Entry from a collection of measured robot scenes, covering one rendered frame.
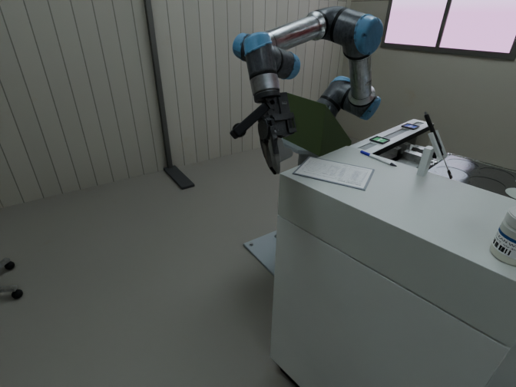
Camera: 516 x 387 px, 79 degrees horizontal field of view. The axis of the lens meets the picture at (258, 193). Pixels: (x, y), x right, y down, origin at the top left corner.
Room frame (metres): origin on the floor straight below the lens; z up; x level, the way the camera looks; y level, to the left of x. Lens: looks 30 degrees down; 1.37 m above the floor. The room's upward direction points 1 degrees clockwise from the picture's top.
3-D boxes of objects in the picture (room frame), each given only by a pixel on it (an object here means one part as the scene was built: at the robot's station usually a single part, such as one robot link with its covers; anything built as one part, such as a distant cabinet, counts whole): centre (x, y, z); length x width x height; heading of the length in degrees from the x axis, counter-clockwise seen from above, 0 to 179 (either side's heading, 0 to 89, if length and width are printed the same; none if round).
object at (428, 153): (0.83, -0.50, 1.03); 0.06 x 0.04 x 0.13; 43
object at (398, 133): (1.23, -0.55, 0.89); 0.55 x 0.09 x 0.14; 133
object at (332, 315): (0.95, -0.62, 0.41); 0.96 x 0.64 x 0.82; 133
